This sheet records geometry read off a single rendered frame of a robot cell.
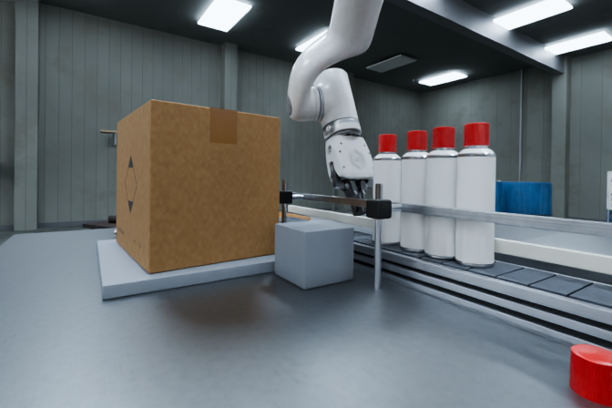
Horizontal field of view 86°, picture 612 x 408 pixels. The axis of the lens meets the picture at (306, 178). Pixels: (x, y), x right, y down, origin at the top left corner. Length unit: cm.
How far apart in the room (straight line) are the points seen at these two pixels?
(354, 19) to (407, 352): 53
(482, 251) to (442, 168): 13
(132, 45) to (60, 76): 147
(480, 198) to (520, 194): 352
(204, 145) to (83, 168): 712
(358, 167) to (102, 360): 53
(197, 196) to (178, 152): 8
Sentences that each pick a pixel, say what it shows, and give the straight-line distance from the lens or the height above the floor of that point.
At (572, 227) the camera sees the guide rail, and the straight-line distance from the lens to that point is 46.
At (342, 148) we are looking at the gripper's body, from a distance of 70.
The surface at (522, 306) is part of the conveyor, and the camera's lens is 48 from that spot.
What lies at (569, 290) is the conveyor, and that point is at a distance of 50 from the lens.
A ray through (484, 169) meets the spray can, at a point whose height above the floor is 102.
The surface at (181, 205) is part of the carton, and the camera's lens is 58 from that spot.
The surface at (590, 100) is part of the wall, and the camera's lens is 1072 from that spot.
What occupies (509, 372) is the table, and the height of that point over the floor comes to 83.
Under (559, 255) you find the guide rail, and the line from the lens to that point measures 55.
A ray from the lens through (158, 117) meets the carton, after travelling 57.
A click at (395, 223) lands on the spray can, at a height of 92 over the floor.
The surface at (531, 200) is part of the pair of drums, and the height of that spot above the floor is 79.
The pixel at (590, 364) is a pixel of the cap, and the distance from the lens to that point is 38.
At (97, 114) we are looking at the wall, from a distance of 777.
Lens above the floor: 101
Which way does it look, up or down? level
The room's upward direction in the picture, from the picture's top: 1 degrees clockwise
